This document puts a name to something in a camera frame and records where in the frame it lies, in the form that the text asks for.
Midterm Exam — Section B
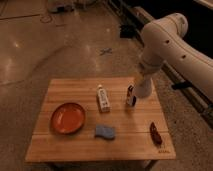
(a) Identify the white ceramic cup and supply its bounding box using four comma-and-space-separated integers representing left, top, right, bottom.
134, 74, 152, 98

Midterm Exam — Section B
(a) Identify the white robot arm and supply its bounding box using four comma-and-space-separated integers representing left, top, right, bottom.
140, 13, 213, 102

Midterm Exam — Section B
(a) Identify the white glue bottle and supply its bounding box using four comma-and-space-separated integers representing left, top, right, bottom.
97, 85, 110, 113

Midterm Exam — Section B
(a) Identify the wooden table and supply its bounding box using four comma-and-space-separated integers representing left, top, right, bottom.
25, 77, 176, 163

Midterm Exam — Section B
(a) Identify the blue sponge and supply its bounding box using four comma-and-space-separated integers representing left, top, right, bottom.
95, 125, 115, 140

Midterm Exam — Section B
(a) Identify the orange round plate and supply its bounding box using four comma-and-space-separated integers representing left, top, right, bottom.
50, 103, 86, 134

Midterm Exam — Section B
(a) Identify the black box on floor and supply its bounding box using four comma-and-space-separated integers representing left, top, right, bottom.
120, 25, 135, 38

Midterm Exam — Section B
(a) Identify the dark red chili pepper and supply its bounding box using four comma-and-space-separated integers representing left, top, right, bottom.
150, 123, 162, 145

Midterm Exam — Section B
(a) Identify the black bracket on rail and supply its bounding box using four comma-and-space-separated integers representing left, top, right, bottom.
171, 81, 192, 90

